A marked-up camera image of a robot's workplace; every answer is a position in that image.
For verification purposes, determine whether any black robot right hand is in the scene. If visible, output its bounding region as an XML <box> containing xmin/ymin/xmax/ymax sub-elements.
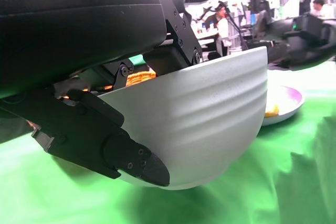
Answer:
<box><xmin>258</xmin><ymin>14</ymin><xmax>336</xmax><ymax>71</ymax></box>

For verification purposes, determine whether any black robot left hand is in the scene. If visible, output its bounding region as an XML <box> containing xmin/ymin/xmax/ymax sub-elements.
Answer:
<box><xmin>0</xmin><ymin>0</ymin><xmax>203</xmax><ymax>187</ymax></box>

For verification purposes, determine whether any round orange striped bread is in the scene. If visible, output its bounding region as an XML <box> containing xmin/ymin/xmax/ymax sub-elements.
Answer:
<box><xmin>265</xmin><ymin>104</ymin><xmax>280</xmax><ymax>118</ymax></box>

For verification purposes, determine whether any yellow cake slice with cream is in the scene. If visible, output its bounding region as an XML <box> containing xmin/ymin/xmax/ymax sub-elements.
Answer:
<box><xmin>127</xmin><ymin>69</ymin><xmax>156</xmax><ymax>87</ymax></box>

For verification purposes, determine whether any pale grey bowl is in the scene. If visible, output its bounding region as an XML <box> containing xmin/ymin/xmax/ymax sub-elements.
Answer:
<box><xmin>98</xmin><ymin>46</ymin><xmax>268</xmax><ymax>191</ymax></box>

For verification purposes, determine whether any lavender plate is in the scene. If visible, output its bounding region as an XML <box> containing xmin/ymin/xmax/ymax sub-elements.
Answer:
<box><xmin>262</xmin><ymin>85</ymin><xmax>305</xmax><ymax>126</ymax></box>

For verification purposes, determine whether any dark haired person in white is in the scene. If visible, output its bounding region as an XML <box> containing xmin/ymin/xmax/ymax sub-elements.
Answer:
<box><xmin>311</xmin><ymin>0</ymin><xmax>332</xmax><ymax>18</ymax></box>

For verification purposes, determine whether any black microphone stand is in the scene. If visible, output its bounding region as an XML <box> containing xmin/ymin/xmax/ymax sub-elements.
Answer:
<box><xmin>223</xmin><ymin>6</ymin><xmax>249</xmax><ymax>51</ymax></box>

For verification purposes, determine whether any seated person in white shirt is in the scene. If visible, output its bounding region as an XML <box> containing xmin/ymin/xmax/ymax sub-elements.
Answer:
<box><xmin>204</xmin><ymin>1</ymin><xmax>233</xmax><ymax>57</ymax></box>

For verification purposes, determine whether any green tablecloth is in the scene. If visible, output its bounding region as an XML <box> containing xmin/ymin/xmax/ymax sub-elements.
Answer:
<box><xmin>0</xmin><ymin>61</ymin><xmax>336</xmax><ymax>224</ymax></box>

